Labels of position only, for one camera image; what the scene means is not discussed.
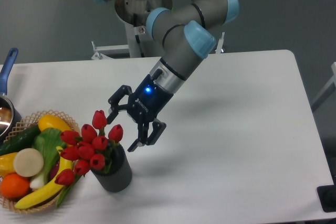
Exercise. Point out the orange fruit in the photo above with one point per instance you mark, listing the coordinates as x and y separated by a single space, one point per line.
14 186

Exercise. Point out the grey ribbed vase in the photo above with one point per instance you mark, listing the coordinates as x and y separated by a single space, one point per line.
119 175

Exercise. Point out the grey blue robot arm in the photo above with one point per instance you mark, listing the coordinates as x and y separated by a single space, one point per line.
176 70

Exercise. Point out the yellow banana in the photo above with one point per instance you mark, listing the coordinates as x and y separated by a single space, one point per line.
49 190

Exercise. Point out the green cucumber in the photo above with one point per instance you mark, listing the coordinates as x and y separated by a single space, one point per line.
20 141

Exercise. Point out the yellow bell pepper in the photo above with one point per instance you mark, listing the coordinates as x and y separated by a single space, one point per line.
6 164

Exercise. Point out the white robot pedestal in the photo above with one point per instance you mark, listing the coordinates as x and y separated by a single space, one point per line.
134 40

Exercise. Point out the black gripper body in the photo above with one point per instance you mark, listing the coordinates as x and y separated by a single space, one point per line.
148 99

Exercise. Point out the yellow squash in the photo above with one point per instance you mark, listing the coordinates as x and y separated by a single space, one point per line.
51 127

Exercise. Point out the red tulip bouquet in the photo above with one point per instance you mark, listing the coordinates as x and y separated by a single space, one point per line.
91 148

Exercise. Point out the dark red fruit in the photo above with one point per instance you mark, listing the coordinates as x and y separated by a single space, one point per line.
54 171

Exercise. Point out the black device at edge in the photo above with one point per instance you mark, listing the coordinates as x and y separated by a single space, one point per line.
327 197

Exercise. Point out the beige round disc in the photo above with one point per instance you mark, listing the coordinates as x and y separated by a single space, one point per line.
28 162

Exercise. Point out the blue handled saucepan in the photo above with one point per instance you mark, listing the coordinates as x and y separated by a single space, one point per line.
9 115

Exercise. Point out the white frame at right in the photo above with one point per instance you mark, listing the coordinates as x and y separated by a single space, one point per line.
324 92

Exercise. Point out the woven wicker basket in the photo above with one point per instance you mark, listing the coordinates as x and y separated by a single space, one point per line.
25 123

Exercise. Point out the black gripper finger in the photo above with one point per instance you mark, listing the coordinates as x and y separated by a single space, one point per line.
143 138
114 100

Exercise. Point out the green bok choy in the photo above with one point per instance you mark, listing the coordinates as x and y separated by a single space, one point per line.
42 177

